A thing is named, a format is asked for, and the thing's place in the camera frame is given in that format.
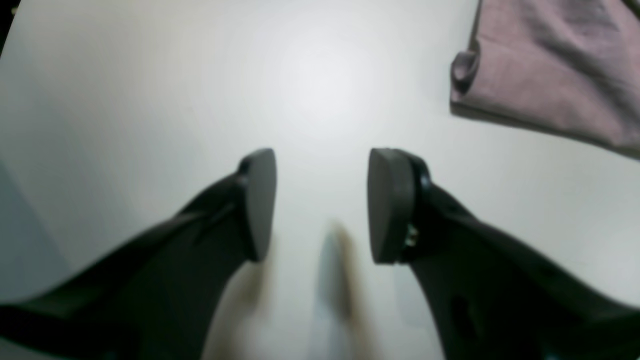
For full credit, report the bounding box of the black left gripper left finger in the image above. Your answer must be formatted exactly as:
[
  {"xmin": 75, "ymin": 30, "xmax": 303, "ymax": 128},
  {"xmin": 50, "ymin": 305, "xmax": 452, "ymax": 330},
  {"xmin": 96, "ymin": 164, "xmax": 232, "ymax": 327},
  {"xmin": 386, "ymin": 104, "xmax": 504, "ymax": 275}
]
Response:
[{"xmin": 1, "ymin": 148, "xmax": 277, "ymax": 360}]

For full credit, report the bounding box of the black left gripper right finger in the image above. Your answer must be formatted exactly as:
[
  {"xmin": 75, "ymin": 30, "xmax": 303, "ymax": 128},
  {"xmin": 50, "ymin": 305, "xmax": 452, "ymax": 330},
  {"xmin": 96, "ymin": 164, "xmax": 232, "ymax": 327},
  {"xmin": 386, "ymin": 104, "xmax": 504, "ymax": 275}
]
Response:
[{"xmin": 367, "ymin": 148, "xmax": 640, "ymax": 360}]

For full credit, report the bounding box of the pink t-shirt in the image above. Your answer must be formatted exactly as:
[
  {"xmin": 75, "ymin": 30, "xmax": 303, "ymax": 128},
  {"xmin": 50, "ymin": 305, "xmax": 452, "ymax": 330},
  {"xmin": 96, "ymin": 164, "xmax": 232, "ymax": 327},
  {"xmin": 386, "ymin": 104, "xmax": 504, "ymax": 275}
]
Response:
[{"xmin": 449, "ymin": 0, "xmax": 640, "ymax": 160}]

